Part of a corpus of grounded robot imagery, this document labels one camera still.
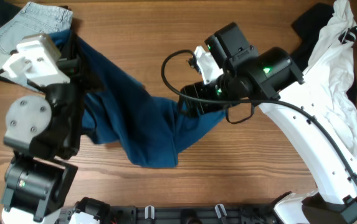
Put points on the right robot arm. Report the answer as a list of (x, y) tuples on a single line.
[(233, 73)]

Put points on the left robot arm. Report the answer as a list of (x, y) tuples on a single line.
[(44, 130)]

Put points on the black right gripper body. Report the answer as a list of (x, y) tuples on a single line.
[(213, 96)]

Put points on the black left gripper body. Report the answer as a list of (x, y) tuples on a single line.
[(80, 81)]

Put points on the black garment at right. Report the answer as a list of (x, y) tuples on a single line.
[(308, 27)]

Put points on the light blue folded jeans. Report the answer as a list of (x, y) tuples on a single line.
[(27, 54)]

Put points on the white shirt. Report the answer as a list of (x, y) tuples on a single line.
[(331, 71)]

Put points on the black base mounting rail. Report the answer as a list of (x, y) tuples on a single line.
[(245, 214)]

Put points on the dark blue shirt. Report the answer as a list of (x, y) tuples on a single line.
[(150, 128)]

